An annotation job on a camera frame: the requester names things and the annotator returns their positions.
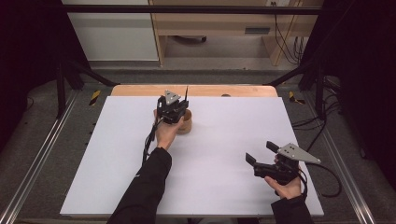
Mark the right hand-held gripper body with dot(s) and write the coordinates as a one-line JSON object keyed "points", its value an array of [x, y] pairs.
{"points": [[278, 171]]}

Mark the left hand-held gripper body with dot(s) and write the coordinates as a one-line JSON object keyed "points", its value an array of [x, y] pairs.
{"points": [[171, 110]]}

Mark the brown cup with small figurine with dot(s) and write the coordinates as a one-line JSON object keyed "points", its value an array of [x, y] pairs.
{"points": [[186, 124]]}

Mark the thin black brush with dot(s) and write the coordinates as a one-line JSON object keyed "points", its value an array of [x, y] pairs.
{"points": [[186, 95]]}

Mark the person's right hand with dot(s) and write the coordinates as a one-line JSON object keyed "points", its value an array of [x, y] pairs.
{"points": [[288, 189]]}

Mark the person's left hand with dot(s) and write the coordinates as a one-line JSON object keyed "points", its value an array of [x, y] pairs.
{"points": [[165, 133]]}

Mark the white table sheet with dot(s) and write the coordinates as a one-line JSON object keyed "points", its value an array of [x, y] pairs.
{"points": [[218, 186]]}

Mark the yellow black tape strip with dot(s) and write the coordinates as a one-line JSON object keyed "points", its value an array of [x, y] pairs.
{"points": [[292, 97], [95, 97]]}

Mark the black metal stand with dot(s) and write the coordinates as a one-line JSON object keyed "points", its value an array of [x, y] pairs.
{"points": [[319, 93], [60, 93]]}

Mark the white cabinet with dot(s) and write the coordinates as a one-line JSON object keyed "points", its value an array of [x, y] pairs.
{"points": [[115, 37]]}

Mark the light wooden desk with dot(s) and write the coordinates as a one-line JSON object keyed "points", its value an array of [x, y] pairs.
{"points": [[214, 23]]}

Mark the black curtain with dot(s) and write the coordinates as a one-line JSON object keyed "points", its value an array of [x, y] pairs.
{"points": [[28, 62], [367, 77]]}

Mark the aluminium rail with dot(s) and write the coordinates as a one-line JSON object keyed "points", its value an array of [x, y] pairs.
{"points": [[345, 174], [37, 161]]}

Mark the black horizontal frame bar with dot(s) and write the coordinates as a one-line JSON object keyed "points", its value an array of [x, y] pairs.
{"points": [[186, 9]]}

